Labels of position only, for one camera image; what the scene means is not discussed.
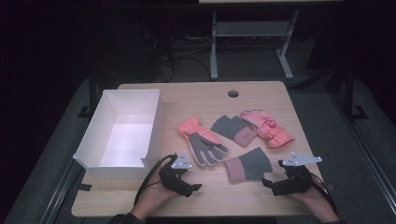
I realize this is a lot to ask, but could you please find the white box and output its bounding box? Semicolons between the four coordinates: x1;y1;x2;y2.
72;89;166;180

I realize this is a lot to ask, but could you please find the black metal stand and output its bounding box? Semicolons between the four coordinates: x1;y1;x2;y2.
77;66;98;119
339;63;370;121

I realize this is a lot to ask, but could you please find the right hand-held gripper black cable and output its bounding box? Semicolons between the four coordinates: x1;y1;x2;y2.
306;173;339;215

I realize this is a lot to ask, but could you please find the left hand-held gripper black cable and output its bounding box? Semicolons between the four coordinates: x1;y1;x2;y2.
133;153;179;207

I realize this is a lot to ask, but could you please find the hand-held gripper black cable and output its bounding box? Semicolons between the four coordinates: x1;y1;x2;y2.
133;153;179;207
306;173;339;215

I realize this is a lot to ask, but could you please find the aluminium rail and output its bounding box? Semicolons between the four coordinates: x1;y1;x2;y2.
38;158;86;224
329;92;396;216

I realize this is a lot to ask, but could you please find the pink glove with grey palm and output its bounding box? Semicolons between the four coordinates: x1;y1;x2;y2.
177;116;231;168

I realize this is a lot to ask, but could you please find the pink glove with red print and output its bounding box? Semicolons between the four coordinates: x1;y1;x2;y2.
239;108;296;149

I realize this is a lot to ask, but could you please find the bundle of floor cables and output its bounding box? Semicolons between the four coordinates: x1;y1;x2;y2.
142;33;213;84

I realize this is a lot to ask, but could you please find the person's right hand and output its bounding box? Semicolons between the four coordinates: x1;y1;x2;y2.
289;176;339;224

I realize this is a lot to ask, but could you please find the person's left hand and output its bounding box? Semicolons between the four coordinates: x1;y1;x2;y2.
130;169;180;222

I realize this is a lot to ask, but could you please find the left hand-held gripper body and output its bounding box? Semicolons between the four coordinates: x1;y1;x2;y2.
159;151;194;199

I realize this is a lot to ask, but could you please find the grey fingerless glove pink cuff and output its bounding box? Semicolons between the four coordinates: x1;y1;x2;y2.
223;147;274;184
210;114;258;148

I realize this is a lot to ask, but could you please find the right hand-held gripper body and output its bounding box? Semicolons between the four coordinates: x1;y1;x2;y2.
271;151;323;197

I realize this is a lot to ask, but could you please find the white metal table frame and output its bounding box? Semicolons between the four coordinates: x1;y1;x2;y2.
209;9;300;81

